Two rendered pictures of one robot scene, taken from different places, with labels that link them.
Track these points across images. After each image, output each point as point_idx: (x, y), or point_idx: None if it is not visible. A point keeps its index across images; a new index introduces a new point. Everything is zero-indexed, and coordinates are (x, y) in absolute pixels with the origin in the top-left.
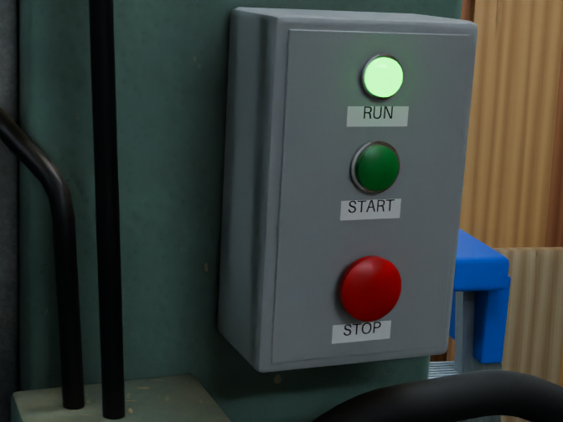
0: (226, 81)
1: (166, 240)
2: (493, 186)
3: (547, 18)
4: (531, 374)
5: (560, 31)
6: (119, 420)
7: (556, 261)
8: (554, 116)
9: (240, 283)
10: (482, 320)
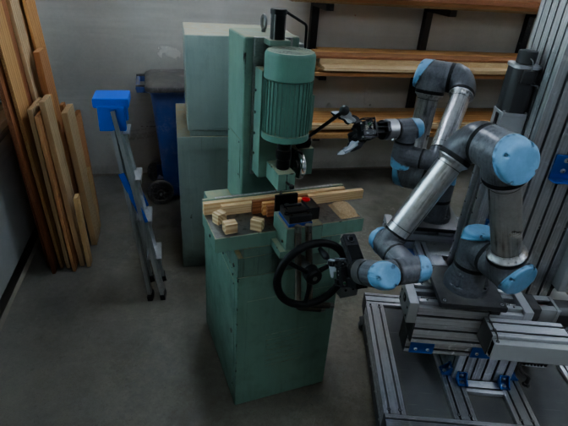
0: None
1: None
2: (15, 82)
3: (2, 15)
4: (57, 137)
5: (6, 19)
6: None
7: (50, 99)
8: (14, 51)
9: None
10: (126, 109)
